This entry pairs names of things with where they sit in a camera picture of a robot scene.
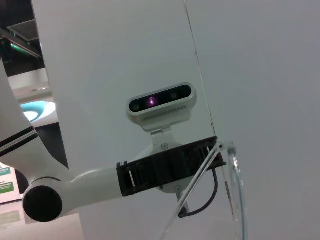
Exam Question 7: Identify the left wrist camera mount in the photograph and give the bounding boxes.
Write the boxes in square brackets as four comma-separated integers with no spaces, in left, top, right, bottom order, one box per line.
[116,127,227,198]

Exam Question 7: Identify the ceiling vent grille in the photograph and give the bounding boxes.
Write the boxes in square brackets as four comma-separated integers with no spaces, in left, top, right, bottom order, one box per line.
[6,18,40,41]

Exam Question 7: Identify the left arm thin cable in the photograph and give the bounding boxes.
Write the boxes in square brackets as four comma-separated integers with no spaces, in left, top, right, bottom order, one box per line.
[177,167,220,219]

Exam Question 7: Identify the clear plastic glasses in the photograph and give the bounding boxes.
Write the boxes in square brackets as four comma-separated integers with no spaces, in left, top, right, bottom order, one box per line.
[157,139,251,240]

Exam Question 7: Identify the round teal ceiling light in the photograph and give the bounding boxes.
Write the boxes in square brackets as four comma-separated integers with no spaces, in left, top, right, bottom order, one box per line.
[19,101,57,123]

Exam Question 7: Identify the white green wall poster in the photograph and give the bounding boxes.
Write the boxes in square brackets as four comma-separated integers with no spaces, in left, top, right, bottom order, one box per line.
[0,161,20,205]

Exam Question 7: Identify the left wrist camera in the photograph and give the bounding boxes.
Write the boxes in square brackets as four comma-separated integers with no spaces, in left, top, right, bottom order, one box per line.
[126,81,198,132]

